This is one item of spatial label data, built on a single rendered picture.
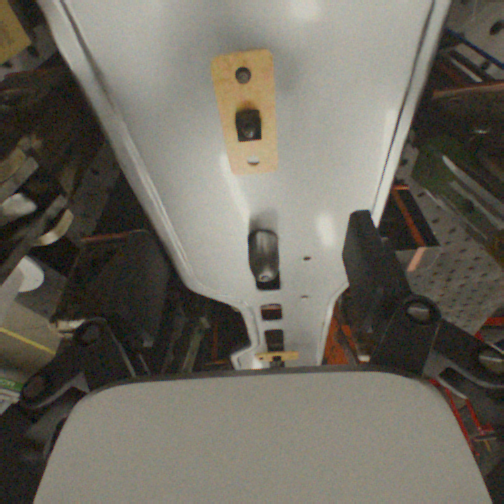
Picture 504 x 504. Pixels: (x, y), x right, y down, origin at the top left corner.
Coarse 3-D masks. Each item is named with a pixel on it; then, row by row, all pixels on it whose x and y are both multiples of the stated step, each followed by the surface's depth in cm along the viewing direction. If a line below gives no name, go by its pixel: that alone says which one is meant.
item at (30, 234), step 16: (32, 160) 17; (16, 176) 16; (0, 192) 15; (48, 208) 18; (16, 224) 17; (32, 224) 17; (48, 224) 18; (0, 240) 16; (16, 240) 17; (32, 240) 17; (0, 256) 16; (16, 256) 16; (0, 272) 15
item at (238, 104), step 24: (216, 72) 18; (264, 72) 18; (216, 96) 19; (240, 96) 19; (264, 96) 19; (240, 120) 19; (264, 120) 20; (240, 144) 21; (264, 144) 21; (240, 168) 23; (264, 168) 23
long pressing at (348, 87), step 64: (64, 0) 15; (128, 0) 15; (192, 0) 15; (256, 0) 15; (320, 0) 15; (384, 0) 15; (448, 0) 16; (128, 64) 17; (192, 64) 17; (320, 64) 18; (384, 64) 18; (128, 128) 20; (192, 128) 21; (320, 128) 21; (384, 128) 21; (192, 192) 25; (256, 192) 25; (320, 192) 25; (384, 192) 26; (192, 256) 32; (320, 256) 32; (256, 320) 44; (320, 320) 45
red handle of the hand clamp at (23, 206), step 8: (16, 192) 17; (24, 192) 17; (8, 200) 16; (16, 200) 17; (24, 200) 17; (32, 200) 17; (0, 208) 16; (8, 208) 17; (16, 208) 17; (24, 208) 17; (32, 208) 17; (0, 216) 17; (8, 216) 17; (16, 216) 17; (24, 216) 18; (0, 224) 17
